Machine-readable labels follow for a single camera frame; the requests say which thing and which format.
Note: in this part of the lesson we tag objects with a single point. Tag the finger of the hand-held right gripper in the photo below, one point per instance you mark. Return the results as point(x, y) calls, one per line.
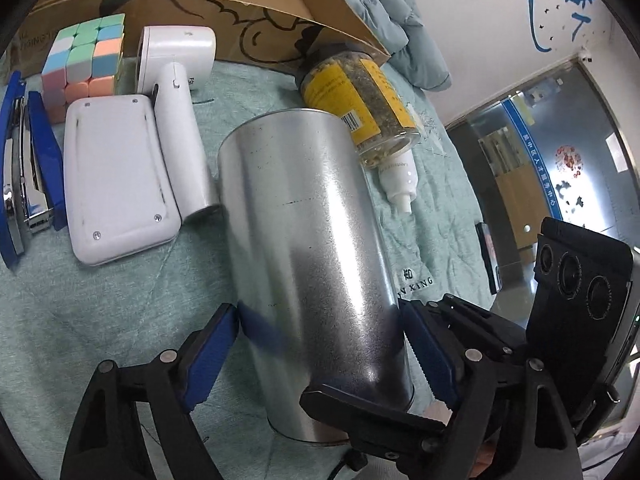
point(370, 412)
point(480, 327)

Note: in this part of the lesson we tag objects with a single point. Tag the yellow label jar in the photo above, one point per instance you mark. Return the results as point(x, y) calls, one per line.
point(345, 95)

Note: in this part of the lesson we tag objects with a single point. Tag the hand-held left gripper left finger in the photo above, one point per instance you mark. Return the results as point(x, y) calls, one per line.
point(212, 355)

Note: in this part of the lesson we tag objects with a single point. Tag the cardboard box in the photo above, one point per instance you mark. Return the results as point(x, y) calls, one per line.
point(240, 25)

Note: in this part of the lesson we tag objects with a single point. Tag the black phone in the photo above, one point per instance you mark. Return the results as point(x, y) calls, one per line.
point(487, 260)

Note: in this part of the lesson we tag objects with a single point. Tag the silver metal can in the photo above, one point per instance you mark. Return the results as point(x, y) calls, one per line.
point(300, 210)

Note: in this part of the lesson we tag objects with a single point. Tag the pastel puzzle cube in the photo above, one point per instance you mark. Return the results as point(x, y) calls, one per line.
point(82, 55)

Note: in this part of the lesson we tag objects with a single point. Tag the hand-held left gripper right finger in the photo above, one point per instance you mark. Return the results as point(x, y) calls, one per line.
point(430, 355)

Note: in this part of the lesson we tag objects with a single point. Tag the blue stapler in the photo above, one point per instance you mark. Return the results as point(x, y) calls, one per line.
point(42, 145)

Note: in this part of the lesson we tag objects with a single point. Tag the white rectangular device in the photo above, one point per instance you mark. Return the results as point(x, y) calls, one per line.
point(115, 175)

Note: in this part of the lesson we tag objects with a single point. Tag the white plastic bottle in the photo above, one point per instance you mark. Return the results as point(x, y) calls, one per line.
point(397, 180)

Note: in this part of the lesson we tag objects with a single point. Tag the glass door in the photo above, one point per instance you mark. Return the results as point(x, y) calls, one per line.
point(550, 160)

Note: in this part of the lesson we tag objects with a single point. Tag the light blue puffer jacket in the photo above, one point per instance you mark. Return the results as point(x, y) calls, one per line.
point(395, 10)

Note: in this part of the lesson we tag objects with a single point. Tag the blue wall decal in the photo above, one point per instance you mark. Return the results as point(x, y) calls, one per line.
point(539, 35)

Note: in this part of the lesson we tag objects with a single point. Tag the white handheld lint remover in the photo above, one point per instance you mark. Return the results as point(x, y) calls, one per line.
point(175, 110)

